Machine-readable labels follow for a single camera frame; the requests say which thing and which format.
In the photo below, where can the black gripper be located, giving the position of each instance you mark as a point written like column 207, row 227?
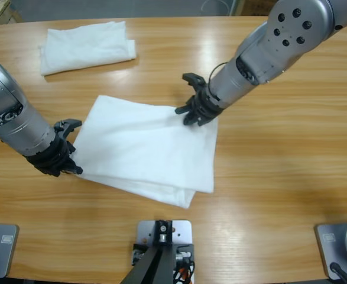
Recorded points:
column 52, row 156
column 205, row 108

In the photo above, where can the white t-shirt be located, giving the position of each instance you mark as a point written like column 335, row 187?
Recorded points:
column 146, row 148

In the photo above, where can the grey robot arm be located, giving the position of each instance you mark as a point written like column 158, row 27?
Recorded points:
column 279, row 44
column 13, row 112

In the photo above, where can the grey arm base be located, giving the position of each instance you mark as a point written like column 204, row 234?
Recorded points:
column 4, row 251
column 332, row 245

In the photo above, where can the folded white cloth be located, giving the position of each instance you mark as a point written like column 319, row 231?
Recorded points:
column 84, row 47

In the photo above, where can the cardboard box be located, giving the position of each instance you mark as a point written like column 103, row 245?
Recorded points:
column 256, row 7

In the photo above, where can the orange clamp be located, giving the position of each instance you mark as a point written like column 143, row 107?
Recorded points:
column 184, row 270

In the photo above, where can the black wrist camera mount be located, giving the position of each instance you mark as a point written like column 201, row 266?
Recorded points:
column 194, row 78
column 71, row 122

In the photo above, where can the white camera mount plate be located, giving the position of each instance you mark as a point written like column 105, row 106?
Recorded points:
column 182, row 233

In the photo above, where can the dark camera post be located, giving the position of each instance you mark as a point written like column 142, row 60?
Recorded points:
column 149, row 266

